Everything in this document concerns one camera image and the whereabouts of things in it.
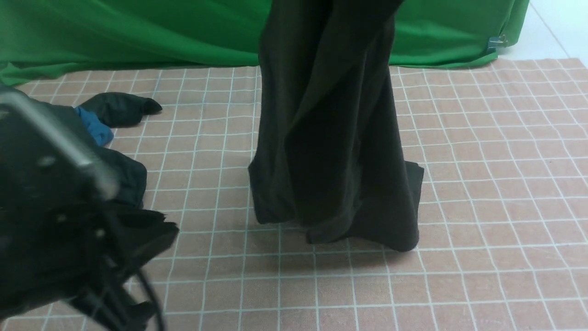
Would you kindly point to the pink checkered tablecloth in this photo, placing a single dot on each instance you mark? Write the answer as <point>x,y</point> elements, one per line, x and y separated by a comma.
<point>503,216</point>

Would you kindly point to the blue shirt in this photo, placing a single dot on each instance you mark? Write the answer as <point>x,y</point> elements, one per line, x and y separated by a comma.
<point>101,133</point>

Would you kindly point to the green backdrop cloth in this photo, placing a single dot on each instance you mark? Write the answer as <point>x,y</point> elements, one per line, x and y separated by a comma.
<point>50,38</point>

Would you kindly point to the dark gray long-sleeved shirt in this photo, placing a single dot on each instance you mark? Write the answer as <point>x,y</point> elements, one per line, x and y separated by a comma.
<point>329,155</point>

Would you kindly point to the blue binder clip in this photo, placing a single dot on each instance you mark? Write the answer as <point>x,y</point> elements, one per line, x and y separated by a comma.
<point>496,43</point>

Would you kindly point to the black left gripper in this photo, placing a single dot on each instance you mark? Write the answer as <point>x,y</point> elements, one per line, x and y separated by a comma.
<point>60,241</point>

